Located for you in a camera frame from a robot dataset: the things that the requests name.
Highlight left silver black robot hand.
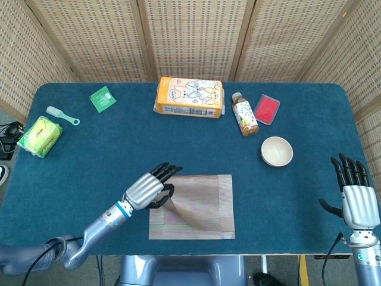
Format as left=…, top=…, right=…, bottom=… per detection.
left=123, top=162, right=183, bottom=211

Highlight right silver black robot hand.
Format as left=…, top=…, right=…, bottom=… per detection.
left=318, top=153, right=377, bottom=231

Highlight beige woven placemat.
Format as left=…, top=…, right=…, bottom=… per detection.
left=148, top=174, right=236, bottom=240

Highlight white round bowl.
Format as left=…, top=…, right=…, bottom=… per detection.
left=261, top=136, right=294, bottom=167

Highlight dark blue table cloth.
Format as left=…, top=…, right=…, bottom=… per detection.
left=0, top=82, right=381, bottom=257

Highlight blue-grey robot torso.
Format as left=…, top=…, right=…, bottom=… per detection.
left=114, top=255, right=248, bottom=286

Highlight green square sachet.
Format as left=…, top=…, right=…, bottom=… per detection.
left=89, top=85, right=117, bottom=113

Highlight orange corgi print tissue pack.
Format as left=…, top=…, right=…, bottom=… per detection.
left=153, top=76, right=224, bottom=119

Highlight mint green small brush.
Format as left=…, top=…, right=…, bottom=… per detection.
left=46, top=105, right=80, bottom=126

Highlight green yellow tissue pack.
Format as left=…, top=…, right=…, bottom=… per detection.
left=17, top=116, right=64, bottom=158

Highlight black object on floor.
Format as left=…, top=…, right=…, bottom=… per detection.
left=252, top=272, right=286, bottom=286

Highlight juice bottle with fruit label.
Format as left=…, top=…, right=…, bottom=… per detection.
left=232, top=92, right=260, bottom=137

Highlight red pad in clear case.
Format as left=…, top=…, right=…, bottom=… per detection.
left=254, top=94, right=281, bottom=127

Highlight black white shoe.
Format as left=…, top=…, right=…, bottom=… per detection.
left=0, top=164, right=10, bottom=187

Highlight woven bamboo folding screen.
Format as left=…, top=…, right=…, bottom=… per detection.
left=0, top=0, right=381, bottom=194

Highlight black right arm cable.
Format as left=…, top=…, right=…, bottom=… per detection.
left=321, top=232, right=346, bottom=286

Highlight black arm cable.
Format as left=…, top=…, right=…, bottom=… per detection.
left=321, top=232, right=346, bottom=286
left=22, top=235, right=84, bottom=286

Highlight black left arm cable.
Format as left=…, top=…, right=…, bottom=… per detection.
left=22, top=235, right=84, bottom=286

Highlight black floor devices with cables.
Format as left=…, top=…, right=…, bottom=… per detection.
left=0, top=120, right=26, bottom=160

